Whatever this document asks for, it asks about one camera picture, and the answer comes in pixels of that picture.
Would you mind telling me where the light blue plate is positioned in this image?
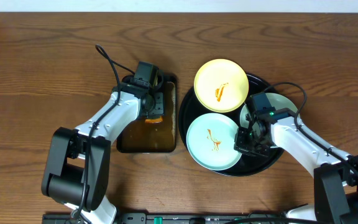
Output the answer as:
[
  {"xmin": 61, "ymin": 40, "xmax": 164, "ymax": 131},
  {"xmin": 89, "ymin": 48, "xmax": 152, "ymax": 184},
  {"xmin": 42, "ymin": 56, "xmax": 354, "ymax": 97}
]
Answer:
[
  {"xmin": 186, "ymin": 113, "xmax": 242, "ymax": 171},
  {"xmin": 240, "ymin": 93, "xmax": 298, "ymax": 128}
]

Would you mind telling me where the light blue front plate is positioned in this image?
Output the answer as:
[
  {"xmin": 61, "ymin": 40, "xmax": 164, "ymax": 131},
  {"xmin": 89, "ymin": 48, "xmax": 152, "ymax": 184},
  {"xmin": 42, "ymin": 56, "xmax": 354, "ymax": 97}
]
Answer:
[{"xmin": 186, "ymin": 113, "xmax": 242, "ymax": 171}]

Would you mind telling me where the green orange sponge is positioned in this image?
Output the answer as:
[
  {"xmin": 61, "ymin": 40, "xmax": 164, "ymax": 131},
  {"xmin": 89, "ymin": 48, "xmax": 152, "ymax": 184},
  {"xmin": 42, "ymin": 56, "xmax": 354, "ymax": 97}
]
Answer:
[{"xmin": 145, "ymin": 116, "xmax": 163, "ymax": 124}]

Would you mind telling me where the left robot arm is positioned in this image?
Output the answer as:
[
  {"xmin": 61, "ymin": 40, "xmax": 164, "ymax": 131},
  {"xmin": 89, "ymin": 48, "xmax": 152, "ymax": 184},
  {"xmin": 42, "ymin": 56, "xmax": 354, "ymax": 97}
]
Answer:
[{"xmin": 41, "ymin": 81, "xmax": 166, "ymax": 223}]

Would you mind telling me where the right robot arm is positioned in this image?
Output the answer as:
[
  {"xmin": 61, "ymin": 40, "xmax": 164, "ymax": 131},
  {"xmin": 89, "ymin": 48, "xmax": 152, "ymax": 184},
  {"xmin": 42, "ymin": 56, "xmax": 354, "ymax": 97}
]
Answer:
[{"xmin": 234, "ymin": 106, "xmax": 358, "ymax": 223}]

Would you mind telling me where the black rectangular water tray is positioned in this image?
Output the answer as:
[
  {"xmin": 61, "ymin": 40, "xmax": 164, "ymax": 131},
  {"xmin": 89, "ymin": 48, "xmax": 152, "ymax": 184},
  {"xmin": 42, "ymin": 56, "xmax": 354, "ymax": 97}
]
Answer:
[{"xmin": 116, "ymin": 73, "xmax": 177, "ymax": 153}]

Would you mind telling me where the yellow plate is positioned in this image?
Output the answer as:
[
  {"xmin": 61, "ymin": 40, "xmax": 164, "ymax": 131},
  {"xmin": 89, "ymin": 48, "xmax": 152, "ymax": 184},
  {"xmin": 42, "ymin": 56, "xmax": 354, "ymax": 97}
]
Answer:
[{"xmin": 193, "ymin": 59, "xmax": 250, "ymax": 113}]

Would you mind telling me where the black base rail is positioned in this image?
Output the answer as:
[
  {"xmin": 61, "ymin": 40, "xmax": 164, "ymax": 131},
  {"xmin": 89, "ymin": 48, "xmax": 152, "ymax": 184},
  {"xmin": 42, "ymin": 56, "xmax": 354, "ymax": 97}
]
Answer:
[{"xmin": 42, "ymin": 211, "xmax": 291, "ymax": 224}]

